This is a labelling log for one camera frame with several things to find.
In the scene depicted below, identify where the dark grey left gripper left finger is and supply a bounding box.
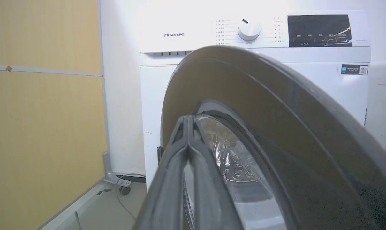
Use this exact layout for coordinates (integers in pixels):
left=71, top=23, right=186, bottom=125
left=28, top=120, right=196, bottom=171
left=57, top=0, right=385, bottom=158
left=133, top=115, right=191, bottom=230

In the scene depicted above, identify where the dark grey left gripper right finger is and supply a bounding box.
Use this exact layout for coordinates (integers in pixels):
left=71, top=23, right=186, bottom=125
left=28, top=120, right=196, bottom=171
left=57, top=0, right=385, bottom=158
left=188, top=115, right=244, bottom=230

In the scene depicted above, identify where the round dark washing machine door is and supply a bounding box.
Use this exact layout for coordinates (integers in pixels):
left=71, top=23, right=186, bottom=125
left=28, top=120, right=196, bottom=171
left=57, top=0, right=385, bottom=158
left=161, top=45, right=386, bottom=230

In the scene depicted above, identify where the white Hisense washing machine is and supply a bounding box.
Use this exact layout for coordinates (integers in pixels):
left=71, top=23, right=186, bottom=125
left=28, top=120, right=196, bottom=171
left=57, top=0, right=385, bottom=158
left=140, top=10, right=371, bottom=192

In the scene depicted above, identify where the white round program dial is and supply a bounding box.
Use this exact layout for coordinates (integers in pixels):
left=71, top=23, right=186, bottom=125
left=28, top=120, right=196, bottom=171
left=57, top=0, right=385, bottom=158
left=238, top=19, right=262, bottom=41

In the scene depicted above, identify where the black QR code sticker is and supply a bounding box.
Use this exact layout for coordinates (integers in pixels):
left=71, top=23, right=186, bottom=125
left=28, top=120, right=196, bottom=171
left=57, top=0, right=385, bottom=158
left=341, top=64, right=369, bottom=76

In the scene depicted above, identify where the white appliance with dark lid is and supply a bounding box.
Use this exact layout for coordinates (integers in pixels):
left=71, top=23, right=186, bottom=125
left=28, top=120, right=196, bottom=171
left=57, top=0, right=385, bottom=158
left=365, top=60, right=386, bottom=160

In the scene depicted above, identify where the black washer display panel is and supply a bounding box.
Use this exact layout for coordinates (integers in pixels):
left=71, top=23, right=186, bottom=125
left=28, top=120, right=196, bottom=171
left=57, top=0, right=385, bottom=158
left=287, top=14, right=353, bottom=48

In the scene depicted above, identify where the thin grey cable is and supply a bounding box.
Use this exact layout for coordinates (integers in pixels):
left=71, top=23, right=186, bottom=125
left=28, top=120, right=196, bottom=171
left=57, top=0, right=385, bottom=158
left=116, top=173, right=146, bottom=221

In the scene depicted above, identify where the wooden partition panel grey frame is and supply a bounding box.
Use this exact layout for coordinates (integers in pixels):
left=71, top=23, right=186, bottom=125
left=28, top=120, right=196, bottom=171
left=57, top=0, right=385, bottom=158
left=0, top=0, right=132, bottom=230

